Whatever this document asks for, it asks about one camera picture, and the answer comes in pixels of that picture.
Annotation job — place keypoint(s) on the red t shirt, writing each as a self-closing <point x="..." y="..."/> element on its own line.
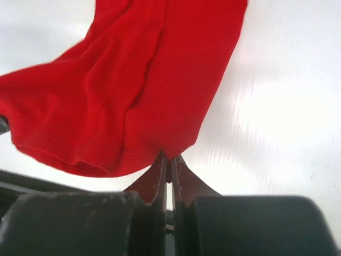
<point x="140" y="82"/>

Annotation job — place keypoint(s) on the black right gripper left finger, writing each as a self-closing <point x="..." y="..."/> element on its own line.
<point x="132" y="222"/>

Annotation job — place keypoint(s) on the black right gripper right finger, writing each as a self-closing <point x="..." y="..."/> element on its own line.
<point x="208" y="223"/>

